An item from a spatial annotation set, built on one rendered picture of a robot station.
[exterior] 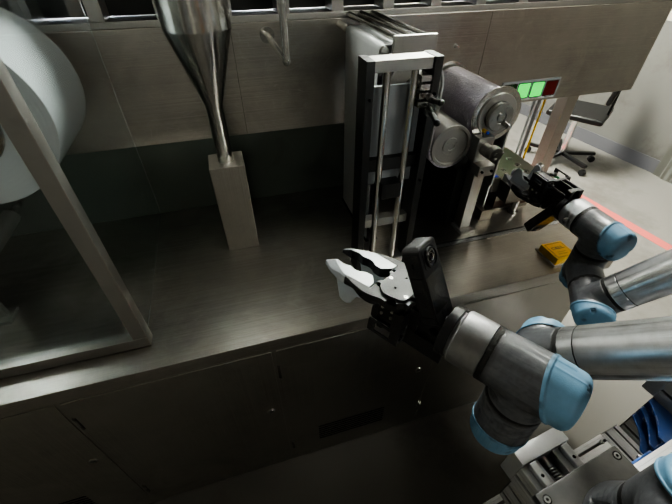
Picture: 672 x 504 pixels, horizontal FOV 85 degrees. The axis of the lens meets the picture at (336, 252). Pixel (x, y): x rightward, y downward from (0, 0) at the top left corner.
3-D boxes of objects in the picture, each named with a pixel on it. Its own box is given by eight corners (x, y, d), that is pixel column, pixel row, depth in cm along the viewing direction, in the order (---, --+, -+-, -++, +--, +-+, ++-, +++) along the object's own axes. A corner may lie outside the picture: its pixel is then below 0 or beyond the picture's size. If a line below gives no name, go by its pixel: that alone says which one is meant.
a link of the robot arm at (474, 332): (485, 348, 42) (508, 312, 47) (448, 327, 44) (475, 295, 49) (466, 387, 46) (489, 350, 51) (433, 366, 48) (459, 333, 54)
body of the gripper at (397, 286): (361, 326, 55) (433, 373, 49) (369, 282, 50) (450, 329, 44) (389, 302, 60) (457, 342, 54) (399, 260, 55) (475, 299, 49)
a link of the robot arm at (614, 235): (599, 268, 80) (619, 238, 74) (562, 238, 88) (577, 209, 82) (627, 261, 81) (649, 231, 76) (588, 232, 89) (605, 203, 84)
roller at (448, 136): (428, 169, 103) (435, 128, 95) (392, 134, 121) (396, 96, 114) (465, 163, 106) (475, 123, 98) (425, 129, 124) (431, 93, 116)
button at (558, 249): (554, 265, 104) (558, 259, 103) (537, 250, 110) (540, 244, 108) (574, 261, 106) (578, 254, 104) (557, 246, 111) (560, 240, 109)
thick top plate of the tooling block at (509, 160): (504, 203, 116) (510, 187, 112) (442, 150, 145) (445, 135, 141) (546, 196, 119) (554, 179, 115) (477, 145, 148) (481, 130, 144)
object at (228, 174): (221, 258, 107) (159, 36, 69) (218, 230, 117) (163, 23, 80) (268, 249, 110) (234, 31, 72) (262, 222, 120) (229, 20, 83)
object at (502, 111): (509, 97, 93) (517, 118, 98) (504, 94, 95) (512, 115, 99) (484, 117, 95) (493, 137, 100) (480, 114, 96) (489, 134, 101)
